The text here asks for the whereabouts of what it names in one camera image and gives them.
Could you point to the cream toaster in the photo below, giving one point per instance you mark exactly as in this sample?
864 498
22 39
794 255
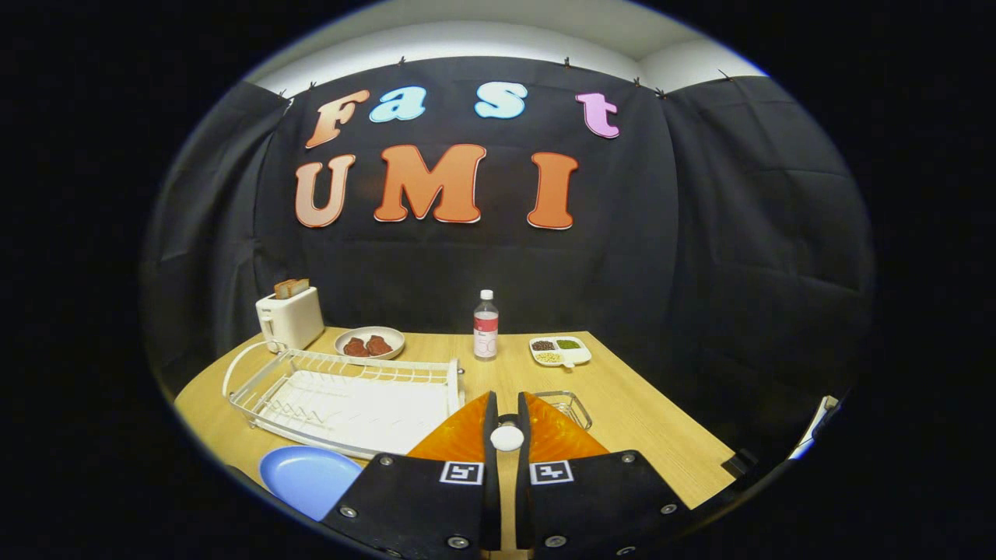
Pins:
292 319

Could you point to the red-brown meat piece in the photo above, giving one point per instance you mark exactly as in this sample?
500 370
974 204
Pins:
380 345
355 348

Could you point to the clear bottle with red label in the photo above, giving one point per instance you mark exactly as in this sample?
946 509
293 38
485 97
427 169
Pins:
485 330

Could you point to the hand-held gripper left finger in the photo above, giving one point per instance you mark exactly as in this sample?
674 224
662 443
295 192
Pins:
412 505

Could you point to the beige round plate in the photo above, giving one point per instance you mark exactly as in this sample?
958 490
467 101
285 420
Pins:
369 331

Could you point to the black backdrop cloth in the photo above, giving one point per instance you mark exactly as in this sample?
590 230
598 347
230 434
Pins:
724 233

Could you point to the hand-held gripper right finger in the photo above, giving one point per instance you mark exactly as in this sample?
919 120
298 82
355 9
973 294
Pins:
599 505

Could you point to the white divided condiment dish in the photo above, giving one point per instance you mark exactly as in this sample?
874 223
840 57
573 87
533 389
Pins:
576 354

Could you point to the light blue plate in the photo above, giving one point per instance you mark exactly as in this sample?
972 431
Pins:
307 478

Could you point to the black table edge clamp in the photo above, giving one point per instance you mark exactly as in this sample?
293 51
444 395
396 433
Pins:
739 463

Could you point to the brown toast slice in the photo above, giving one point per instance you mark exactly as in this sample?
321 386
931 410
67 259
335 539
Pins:
283 289
300 285

